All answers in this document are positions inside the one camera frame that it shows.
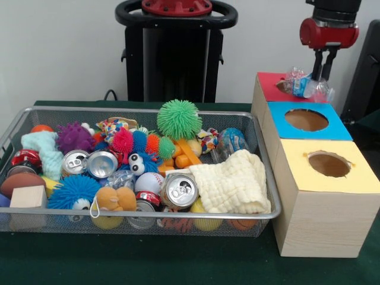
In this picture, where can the side table with green cloth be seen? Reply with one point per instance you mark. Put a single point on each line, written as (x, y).
(371, 121)

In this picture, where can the mint knitted cloth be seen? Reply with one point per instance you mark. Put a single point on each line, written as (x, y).
(50, 157)

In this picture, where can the purple spiky rubber ball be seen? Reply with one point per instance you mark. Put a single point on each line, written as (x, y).
(74, 138)

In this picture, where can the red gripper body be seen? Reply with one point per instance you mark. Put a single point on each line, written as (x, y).
(329, 37)

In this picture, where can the opened silver drink can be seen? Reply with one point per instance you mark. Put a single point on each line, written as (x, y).
(179, 190)

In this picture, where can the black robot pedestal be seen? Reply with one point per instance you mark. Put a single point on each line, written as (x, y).
(172, 59)

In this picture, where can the crushed clear plastic bottle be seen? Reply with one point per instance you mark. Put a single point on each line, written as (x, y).
(300, 86)

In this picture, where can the brown toy football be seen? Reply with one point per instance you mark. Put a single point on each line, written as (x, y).
(23, 181)

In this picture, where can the plain wooden block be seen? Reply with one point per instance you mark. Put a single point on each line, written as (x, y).
(28, 197)

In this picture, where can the cream waffle cloth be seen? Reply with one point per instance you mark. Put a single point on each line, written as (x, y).
(231, 181)

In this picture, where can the white baseball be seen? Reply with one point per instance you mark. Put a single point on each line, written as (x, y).
(150, 182)

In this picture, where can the green spiky rubber ball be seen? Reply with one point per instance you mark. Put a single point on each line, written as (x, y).
(178, 118)

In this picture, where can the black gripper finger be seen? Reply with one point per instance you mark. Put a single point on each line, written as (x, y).
(328, 63)
(317, 63)

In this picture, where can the orange plush toy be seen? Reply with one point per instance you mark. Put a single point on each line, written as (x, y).
(115, 199)

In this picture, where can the black upright panel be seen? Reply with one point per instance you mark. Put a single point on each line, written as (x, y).
(365, 77)

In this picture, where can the wooden box with three holes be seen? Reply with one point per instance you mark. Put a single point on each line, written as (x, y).
(320, 225)

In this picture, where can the blue spiky ball with eyes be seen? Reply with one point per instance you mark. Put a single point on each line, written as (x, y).
(74, 190)

